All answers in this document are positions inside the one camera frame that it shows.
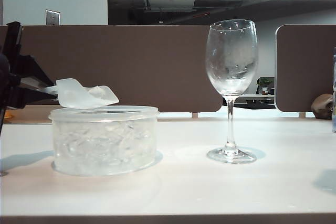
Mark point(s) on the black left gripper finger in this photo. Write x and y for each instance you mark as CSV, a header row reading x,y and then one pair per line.
x,y
29,98
30,66

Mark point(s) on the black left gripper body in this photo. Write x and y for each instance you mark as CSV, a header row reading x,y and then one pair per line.
x,y
14,40

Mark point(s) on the translucent plastic ice shovel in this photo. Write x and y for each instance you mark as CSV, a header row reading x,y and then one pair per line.
x,y
73,95

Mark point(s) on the clear ice cube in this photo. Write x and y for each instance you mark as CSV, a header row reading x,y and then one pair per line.
x,y
98,93

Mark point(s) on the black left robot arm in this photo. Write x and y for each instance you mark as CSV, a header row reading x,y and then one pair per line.
x,y
2,66

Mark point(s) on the heap of ice cubes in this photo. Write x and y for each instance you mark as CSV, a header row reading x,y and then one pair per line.
x,y
105,142

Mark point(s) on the clear wine glass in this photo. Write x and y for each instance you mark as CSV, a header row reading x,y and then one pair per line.
x,y
230,129

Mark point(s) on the yellow orange cloth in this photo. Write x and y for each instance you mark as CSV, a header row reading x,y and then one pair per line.
x,y
9,115

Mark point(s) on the wide brown desk partition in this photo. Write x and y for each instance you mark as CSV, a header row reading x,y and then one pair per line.
x,y
131,64

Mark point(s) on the round clear plastic container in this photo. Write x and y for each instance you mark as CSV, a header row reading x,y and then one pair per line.
x,y
105,166

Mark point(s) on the beige partition foot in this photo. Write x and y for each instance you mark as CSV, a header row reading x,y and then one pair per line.
x,y
194,115
302,115

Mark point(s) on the white background desk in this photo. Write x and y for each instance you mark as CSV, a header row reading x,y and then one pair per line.
x,y
252,98

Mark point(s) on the potted green plant white pot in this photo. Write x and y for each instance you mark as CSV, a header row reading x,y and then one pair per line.
x,y
264,83

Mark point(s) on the narrow brown desk partition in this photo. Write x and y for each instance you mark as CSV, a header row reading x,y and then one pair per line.
x,y
302,64

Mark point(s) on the brown crumpled cloth bag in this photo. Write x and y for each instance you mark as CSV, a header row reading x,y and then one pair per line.
x,y
321,106

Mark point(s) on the clear water bottle purple label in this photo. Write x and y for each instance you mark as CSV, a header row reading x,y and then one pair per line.
x,y
334,90

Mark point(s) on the grey wall switch plate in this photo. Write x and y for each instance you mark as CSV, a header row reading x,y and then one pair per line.
x,y
52,17

